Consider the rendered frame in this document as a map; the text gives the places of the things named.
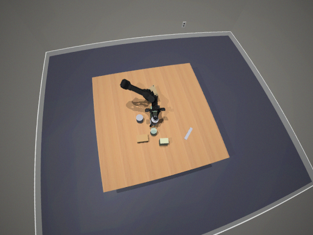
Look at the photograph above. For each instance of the glass coffee press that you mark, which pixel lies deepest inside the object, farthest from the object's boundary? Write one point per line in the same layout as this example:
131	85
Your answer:
153	121

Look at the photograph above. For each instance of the brown rectangular block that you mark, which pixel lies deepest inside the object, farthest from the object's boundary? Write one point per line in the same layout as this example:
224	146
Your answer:
142	138

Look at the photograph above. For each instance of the grey cylinder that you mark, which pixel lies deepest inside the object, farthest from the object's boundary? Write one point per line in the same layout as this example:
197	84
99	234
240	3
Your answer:
139	118

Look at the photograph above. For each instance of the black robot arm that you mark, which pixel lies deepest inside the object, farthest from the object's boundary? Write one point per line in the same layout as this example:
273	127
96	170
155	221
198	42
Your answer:
146	93

